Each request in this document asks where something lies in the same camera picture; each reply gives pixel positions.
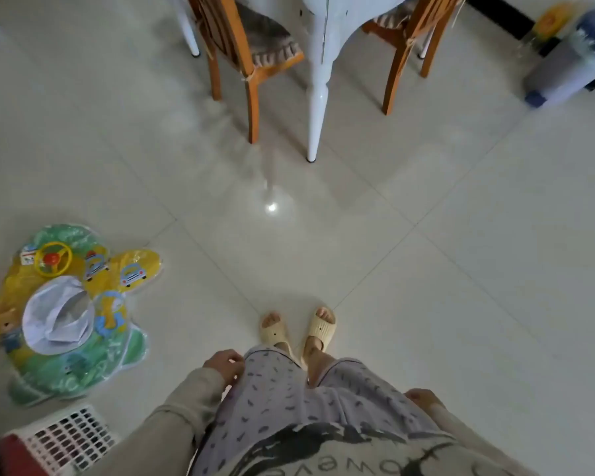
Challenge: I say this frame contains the wooden chair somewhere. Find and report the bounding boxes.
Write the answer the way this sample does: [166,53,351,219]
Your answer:
[185,0,306,144]
[361,0,466,116]

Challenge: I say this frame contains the person's left hand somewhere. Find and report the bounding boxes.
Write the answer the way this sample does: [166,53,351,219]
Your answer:
[202,349,246,387]

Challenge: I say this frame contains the white plastic lattice basket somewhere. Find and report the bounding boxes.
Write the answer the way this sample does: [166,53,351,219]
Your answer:
[2,403,121,476]

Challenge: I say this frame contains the person's right forearm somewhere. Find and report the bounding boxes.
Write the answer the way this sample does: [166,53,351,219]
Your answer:
[425,404,541,476]

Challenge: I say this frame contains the person's right leg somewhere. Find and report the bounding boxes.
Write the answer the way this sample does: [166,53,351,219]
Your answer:
[306,337,339,388]

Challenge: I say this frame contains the white shirt with black print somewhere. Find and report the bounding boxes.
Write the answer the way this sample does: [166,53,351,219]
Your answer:
[226,422,529,476]

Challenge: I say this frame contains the person's left forearm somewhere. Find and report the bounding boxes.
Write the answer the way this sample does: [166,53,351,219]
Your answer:
[86,367,227,476]

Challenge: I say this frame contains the cream slipper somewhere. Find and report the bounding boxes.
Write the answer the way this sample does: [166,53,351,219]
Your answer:
[259,312,296,360]
[300,306,337,368]

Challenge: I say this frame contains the grey bin with blue lid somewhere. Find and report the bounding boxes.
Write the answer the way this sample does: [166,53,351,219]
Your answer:
[523,8,595,109]

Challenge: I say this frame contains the purple patterned pyjama shorts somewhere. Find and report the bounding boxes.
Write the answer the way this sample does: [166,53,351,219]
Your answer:
[188,345,448,476]

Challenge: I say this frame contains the brown ruffled seat cushion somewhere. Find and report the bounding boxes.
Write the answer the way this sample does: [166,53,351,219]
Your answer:
[373,0,423,30]
[235,2,303,70]

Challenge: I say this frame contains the white table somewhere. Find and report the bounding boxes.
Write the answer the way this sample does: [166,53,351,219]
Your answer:
[166,0,428,163]

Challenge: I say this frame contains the yellow sunflower toy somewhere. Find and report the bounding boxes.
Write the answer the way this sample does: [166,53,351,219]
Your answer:
[532,3,574,43]

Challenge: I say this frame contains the person's right hand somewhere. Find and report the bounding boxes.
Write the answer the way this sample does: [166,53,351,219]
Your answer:
[404,388,447,412]

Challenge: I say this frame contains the cream right slipper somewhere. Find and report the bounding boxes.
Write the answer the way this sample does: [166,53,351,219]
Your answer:
[300,306,337,368]

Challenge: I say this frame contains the cream left slipper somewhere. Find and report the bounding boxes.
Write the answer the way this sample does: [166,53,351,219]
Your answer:
[259,312,296,360]

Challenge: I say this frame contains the deflated yellow green baby float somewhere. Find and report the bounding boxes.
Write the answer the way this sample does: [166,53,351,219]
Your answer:
[0,223,164,407]

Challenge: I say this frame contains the red cloth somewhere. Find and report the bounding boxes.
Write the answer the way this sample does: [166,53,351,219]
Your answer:
[0,433,51,476]

